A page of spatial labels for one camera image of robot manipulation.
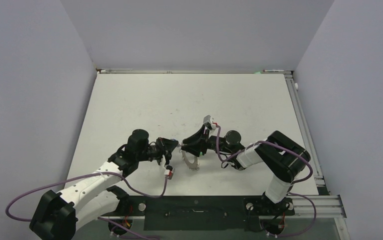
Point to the aluminium frame rail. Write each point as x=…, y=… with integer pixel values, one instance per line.
x=310, y=207

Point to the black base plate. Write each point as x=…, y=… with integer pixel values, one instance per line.
x=203, y=222

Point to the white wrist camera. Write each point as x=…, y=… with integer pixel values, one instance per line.
x=168, y=169
x=208, y=122

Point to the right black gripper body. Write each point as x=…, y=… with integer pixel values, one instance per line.
x=212, y=142

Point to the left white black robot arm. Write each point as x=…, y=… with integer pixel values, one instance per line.
x=60, y=214

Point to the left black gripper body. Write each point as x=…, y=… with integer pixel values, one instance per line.
x=159, y=151

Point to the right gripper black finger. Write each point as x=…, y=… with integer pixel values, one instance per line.
x=197, y=138
x=196, y=150

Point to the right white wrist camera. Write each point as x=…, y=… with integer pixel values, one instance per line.
x=208, y=122

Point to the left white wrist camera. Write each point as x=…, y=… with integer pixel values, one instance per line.
x=168, y=169

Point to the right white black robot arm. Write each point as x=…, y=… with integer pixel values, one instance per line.
x=284, y=157

